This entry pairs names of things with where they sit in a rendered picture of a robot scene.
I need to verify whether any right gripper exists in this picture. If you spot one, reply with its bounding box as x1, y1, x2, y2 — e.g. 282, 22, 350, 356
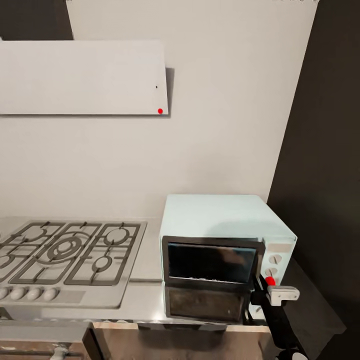
250, 273, 289, 326

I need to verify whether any microwave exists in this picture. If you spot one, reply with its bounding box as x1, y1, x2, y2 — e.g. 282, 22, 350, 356
159, 194, 298, 290

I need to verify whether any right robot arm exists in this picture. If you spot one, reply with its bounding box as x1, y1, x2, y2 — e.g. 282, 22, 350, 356
250, 273, 309, 360

